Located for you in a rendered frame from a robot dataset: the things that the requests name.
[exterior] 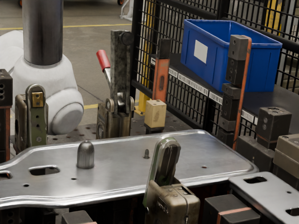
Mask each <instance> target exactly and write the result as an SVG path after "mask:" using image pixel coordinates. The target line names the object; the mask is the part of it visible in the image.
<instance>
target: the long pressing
mask: <svg viewBox="0 0 299 224"><path fill-rule="evenodd" d="M165 135H172V136H173V137H174V138H175V139H176V141H177V142H178V143H179V144H180V146H181V150H180V155H179V159H178V163H176V171H175V175H174V177H176V178H177V179H178V180H179V181H180V182H182V183H183V184H184V185H185V186H186V187H187V188H188V189H191V188H198V187H204V186H210V185H216V184H223V183H229V182H230V181H229V180H228V178H229V177H231V176H239V175H245V174H251V173H257V172H259V168H258V167H257V166H256V165H255V164H254V163H252V162H250V161H249V160H248V159H246V158H245V157H243V156H242V155H240V154H239V153H238V152H236V151H235V150H233V149H232V148H230V147H229V146H227V145H226V144H225V143H223V142H222V141H220V140H219V139H217V138H216V137H214V136H213V135H211V134H210V133H209V132H207V131H205V130H201V129H192V130H183V131H174V132H162V133H154V134H145V135H136V136H124V137H115V138H107V139H98V140H89V141H90V142H92V144H93V146H94V150H95V155H94V167H93V168H90V169H82V168H79V167H77V150H78V147H79V145H80V143H81V142H82V141H77V142H68V143H60V144H48V145H39V146H33V147H29V148H27V149H25V150H23V151H22V152H20V153H19V154H17V155H16V156H15V157H13V158H12V159H10V160H8V161H6V162H4V163H1V164H0V174H3V173H7V174H10V176H11V177H12V178H11V179H9V180H0V210H4V209H11V208H20V207H35V208H73V207H79V206H85V205H90V204H98V203H104V202H110V201H115V200H123V199H129V198H134V197H141V196H144V194H145V188H146V184H147V180H148V176H149V172H150V166H151V162H152V158H153V154H154V148H155V144H156V142H157V141H158V140H159V139H160V138H161V137H162V136H165ZM146 149H148V150H149V158H148V159H145V158H144V157H145V150H146ZM202 167H206V168H202ZM43 168H56V169H57V170H58V171H59V173H54V174H47V175H40V176H34V175H32V174H31V173H30V171H31V170H35V169H43ZM73 178H75V179H76V180H72V179H73ZM23 185H29V186H28V187H24V186H23Z"/></svg>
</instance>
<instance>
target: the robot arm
mask: <svg viewBox="0 0 299 224"><path fill-rule="evenodd" d="M22 19H23V30H18V31H17V30H14V31H11V32H8V33H6V34H4V35H2V36H0V69H5V70H6V71H7V72H8V73H9V74H10V76H11V77H12V78H13V105H12V108H10V109H11V110H12V111H13V112H14V113H15V97H16V95H18V94H25V90H26V88H27V87H28V86H29V85H31V84H39V85H41V86H43V87H44V89H45V94H46V103H47V104H48V135H52V136H56V135H64V134H67V133H69V132H71V131H72V130H74V129H75V128H76V127H77V126H78V125H79V123H80V122H81V119H82V117H83V113H84V104H83V99H82V95H81V94H80V92H79V91H78V87H77V84H76V80H75V77H74V73H73V68H72V64H71V62H70V61H69V59H68V58H67V57H66V56H65V55H63V0H22Z"/></svg>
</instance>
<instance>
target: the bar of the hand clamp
mask: <svg viewBox="0 0 299 224"><path fill-rule="evenodd" d="M133 41H134V36H133V34H132V33H131V32H130V31H128V30H111V40H110V98H112V99H113V101H114V112H113V114H117V93H121V92H122V98H123V101H124V102H125V106H124V107H123V108H122V111H123V112H125V113H129V93H130V45H131V44H132V43H133Z"/></svg>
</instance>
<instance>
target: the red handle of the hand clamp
mask: <svg viewBox="0 0 299 224"><path fill-rule="evenodd" d="M96 55H97V58H98V61H99V64H100V67H101V69H102V72H103V73H104V75H105V78H106V80H107V83H108V86H109V88H110V62H109V59H108V57H107V55H106V52H105V50H99V51H98V52H97V53H96ZM124 106H125V102H124V101H123V98H122V96H121V93H117V108H123V107H124Z"/></svg>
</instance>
